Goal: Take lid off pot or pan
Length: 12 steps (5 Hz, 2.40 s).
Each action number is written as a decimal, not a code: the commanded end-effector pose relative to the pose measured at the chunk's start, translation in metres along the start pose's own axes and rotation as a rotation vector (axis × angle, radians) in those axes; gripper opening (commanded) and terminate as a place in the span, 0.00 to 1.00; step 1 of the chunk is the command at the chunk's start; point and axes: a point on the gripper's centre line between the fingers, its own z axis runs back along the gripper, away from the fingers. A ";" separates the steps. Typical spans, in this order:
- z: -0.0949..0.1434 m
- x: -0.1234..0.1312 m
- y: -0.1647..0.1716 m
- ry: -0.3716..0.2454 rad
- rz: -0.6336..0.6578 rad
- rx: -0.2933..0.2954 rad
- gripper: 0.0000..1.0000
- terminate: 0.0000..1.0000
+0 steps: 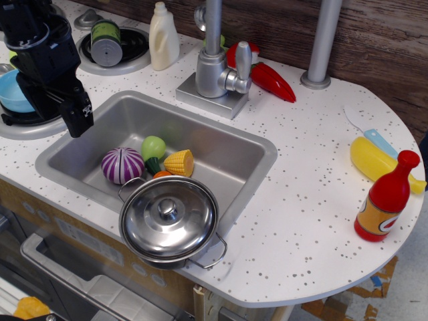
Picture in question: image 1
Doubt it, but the green toy pear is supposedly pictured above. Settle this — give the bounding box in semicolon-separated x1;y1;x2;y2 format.
141;136;166;175

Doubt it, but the red toy ketchup bottle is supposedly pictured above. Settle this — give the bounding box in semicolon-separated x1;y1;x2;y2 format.
354;150;420;242

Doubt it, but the yellow object on floor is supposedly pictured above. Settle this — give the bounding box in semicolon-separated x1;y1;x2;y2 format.
13;296;51;320

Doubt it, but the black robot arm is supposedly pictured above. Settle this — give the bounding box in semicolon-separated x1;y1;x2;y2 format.
1;1;94;138

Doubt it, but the steel pot with handles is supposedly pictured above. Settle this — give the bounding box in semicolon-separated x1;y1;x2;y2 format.
117;175;228;270

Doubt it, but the yellow toy banana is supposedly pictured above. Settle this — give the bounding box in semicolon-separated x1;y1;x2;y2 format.
350;136;427;195

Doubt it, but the front left stove burner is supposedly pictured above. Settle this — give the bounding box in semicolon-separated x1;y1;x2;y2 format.
0;63;70;140

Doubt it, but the purple striped toy onion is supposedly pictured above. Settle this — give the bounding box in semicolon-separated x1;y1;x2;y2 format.
101;147;144;185

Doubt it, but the metal sink basin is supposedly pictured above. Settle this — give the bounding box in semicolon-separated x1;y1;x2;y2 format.
35;91;277;236

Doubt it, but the red toy chili pepper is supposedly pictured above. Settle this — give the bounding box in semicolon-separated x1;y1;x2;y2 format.
250;62;296;103

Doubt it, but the orange toy carrot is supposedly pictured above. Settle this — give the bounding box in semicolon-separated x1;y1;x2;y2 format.
153;171;171;179

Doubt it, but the blue toy bowl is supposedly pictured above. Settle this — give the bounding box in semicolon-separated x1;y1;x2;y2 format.
1;70;35;113

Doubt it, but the silver toy faucet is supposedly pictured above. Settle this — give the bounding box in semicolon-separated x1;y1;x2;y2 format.
176;1;252;119

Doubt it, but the grey support pole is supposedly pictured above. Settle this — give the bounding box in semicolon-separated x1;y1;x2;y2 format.
300;0;342;90

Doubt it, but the blue white toy knife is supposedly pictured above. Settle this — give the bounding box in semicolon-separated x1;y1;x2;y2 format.
343;105;398;159

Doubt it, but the grey stove knob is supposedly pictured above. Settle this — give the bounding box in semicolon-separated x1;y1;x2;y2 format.
74;9;104;31

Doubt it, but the red white toy mushroom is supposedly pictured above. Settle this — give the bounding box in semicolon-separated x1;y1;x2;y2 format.
226;42;260;69

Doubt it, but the oven door with handle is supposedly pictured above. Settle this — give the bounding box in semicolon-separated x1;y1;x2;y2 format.
21;233;195;320

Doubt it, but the cream toy detergent bottle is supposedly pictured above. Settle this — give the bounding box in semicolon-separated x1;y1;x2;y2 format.
149;1;180;71

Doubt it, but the green toy can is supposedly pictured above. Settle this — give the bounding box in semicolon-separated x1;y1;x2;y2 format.
90;19;122;67

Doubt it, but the steel pot lid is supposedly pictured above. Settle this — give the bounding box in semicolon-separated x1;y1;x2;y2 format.
120;178;217;258

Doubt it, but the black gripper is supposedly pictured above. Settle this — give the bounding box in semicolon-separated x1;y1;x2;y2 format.
9;31;94;138

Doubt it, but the yellow toy corn piece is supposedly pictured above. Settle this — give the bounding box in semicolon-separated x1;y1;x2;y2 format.
164;149;194;177

